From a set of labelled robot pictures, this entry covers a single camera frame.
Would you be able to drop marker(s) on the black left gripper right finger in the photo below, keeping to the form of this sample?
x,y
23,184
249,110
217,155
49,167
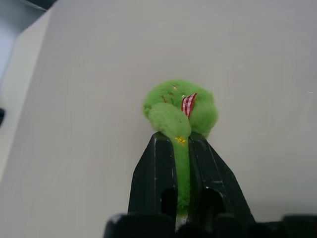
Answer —
x,y
210,178

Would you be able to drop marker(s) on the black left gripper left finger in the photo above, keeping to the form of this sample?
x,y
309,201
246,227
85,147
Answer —
x,y
153,178

